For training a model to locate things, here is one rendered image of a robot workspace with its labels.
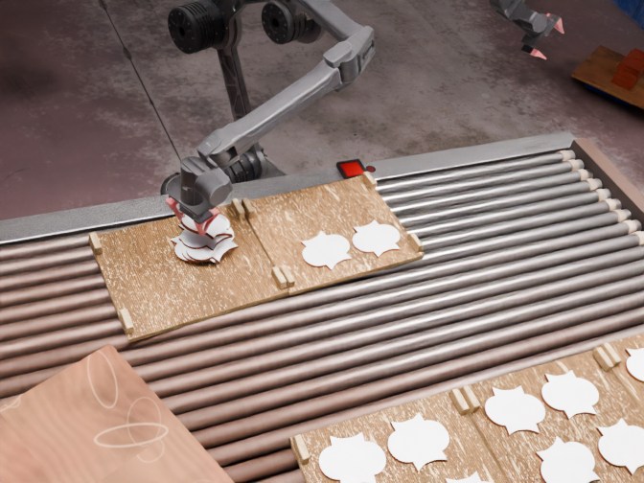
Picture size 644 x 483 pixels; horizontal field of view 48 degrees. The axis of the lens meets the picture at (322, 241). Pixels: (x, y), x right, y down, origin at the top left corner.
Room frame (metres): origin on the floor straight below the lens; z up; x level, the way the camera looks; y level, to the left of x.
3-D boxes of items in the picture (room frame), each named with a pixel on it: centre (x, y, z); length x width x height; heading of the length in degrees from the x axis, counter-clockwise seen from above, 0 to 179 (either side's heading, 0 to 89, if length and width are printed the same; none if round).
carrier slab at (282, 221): (1.47, -0.02, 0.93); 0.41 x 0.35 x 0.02; 124
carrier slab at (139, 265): (1.23, 0.33, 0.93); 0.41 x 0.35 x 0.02; 125
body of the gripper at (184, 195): (1.25, 0.32, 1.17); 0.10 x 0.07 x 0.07; 59
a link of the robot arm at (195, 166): (1.25, 0.32, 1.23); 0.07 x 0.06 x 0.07; 52
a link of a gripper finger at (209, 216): (1.24, 0.30, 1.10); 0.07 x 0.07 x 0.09; 59
